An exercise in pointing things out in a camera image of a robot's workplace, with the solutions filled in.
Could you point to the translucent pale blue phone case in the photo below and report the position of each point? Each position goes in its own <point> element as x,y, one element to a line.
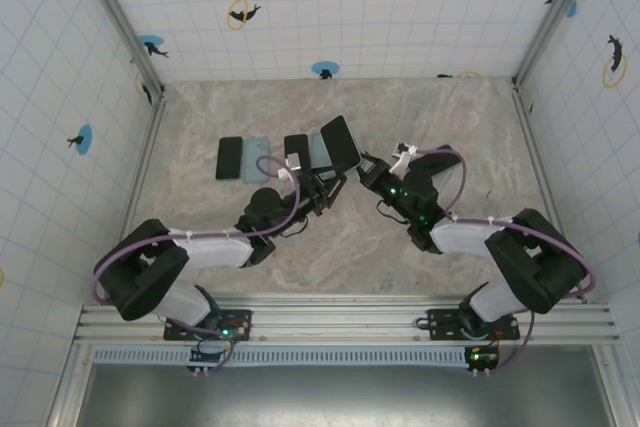
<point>359,159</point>

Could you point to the pale mint phone case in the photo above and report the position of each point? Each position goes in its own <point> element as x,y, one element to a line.
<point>255,147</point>

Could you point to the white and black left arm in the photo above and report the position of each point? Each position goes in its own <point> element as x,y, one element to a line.
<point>140,272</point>

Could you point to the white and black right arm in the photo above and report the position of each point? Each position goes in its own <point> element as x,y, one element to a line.
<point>535,267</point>

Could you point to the blue oval seal sticker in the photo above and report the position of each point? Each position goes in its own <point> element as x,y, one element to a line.
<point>325,67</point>

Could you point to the blue oval shark sticker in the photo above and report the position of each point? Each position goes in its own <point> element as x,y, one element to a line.
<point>150,41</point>

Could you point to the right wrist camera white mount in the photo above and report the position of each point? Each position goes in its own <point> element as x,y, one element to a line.
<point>405,149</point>

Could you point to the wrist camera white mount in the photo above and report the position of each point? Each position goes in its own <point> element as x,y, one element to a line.
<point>294,161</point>
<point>405,149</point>

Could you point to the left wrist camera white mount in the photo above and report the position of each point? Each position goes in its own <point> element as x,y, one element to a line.
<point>294,161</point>

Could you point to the aluminium side rail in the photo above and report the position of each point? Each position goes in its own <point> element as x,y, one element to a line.
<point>145,162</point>
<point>542,172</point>

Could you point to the aluminium rail beam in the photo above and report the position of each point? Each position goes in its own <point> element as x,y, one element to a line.
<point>340,322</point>

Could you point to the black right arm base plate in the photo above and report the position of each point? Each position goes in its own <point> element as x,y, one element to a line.
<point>442,329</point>

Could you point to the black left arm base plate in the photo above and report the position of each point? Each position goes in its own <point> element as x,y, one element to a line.
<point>172,334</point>

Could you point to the aluminium corner post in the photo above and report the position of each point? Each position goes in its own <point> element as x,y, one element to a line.
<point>122,22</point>
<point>551,22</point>

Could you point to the aluminium frame leg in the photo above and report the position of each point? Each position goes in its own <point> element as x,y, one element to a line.
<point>67,387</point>
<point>607,387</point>

